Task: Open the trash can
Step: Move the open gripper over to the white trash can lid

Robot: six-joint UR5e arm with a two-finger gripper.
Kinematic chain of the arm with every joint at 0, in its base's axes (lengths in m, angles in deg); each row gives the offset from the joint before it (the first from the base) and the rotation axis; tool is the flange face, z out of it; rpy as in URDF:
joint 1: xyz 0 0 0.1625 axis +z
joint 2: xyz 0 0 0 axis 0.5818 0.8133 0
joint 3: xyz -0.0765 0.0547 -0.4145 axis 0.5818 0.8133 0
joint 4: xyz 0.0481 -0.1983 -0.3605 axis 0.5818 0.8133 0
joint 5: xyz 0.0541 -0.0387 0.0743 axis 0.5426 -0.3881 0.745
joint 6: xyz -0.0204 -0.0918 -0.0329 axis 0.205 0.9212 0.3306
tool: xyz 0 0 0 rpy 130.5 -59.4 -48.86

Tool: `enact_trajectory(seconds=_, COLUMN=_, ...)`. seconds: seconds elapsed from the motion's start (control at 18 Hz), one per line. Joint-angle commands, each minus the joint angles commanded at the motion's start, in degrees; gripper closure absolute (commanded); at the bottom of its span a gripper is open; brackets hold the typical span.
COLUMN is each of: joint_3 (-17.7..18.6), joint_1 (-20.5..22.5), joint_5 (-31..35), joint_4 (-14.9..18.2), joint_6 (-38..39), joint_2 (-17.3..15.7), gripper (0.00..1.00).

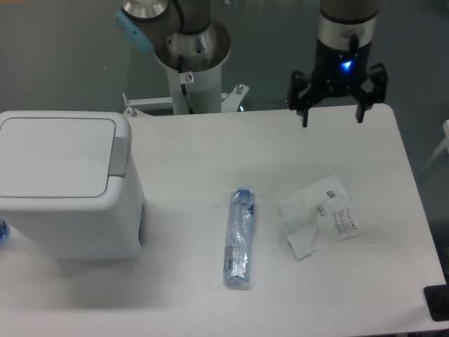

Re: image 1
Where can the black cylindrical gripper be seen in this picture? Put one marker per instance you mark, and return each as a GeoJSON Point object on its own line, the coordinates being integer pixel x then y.
{"type": "Point", "coordinates": [337, 68]}

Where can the white plastic trash can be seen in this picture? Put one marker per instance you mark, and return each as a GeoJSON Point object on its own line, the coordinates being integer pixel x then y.
{"type": "Point", "coordinates": [69, 183]}

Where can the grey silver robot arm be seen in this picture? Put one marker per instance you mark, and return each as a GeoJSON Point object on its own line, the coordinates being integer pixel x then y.
{"type": "Point", "coordinates": [192, 46]}

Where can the white crumpled plastic bag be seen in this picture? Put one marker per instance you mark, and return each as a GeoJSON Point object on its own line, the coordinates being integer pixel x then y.
{"type": "Point", "coordinates": [318, 216]}

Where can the clear crushed plastic bottle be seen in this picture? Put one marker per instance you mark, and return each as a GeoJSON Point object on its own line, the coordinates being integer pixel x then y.
{"type": "Point", "coordinates": [239, 238]}

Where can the black object at right edge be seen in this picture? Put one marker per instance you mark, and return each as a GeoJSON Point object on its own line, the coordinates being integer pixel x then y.
{"type": "Point", "coordinates": [437, 302]}

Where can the white bolted foot bracket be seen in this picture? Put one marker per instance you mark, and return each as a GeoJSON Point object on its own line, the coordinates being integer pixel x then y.
{"type": "Point", "coordinates": [232, 101]}

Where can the white frame at right edge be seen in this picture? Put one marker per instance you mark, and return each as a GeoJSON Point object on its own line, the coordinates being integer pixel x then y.
{"type": "Point", "coordinates": [438, 154]}

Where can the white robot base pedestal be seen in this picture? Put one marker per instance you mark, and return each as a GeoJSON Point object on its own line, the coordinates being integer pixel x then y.
{"type": "Point", "coordinates": [196, 92]}

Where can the white bracket with bolts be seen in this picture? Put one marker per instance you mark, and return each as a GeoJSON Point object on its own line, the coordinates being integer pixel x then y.
{"type": "Point", "coordinates": [151, 106]}

